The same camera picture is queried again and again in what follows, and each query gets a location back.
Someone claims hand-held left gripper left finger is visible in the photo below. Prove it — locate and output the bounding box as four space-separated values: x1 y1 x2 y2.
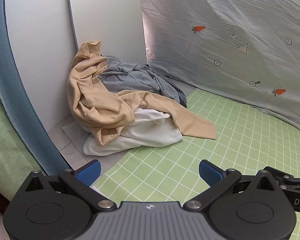
22 159 117 209

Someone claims teal curtain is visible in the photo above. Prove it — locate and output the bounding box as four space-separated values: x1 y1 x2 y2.
0 0 70 177

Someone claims blue plaid shirt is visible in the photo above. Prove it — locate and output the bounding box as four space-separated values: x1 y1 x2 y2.
162 75 188 108

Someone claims grey crumpled garment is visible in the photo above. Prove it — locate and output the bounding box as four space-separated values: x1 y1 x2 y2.
99 55 180 103

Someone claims light green cloth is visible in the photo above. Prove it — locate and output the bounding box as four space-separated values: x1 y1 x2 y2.
0 80 48 202

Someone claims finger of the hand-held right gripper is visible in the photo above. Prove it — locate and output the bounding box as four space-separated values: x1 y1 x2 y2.
264 166 300 188

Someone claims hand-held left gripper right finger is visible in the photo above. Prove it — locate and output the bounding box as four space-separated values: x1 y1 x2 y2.
184 159 282 209

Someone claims grey carrot-print blanket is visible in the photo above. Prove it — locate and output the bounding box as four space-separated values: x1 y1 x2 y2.
136 0 300 137

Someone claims white rounded board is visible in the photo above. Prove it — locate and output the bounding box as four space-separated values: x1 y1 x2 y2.
67 0 150 67

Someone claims green checked bed sheet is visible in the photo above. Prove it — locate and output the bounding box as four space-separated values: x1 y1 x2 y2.
92 86 300 240

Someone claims beige long-sleeved shirt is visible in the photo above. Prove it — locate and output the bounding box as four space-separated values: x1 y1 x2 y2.
67 40 217 146

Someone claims white crumpled garment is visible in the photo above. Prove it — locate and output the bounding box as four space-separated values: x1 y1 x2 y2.
83 107 184 157

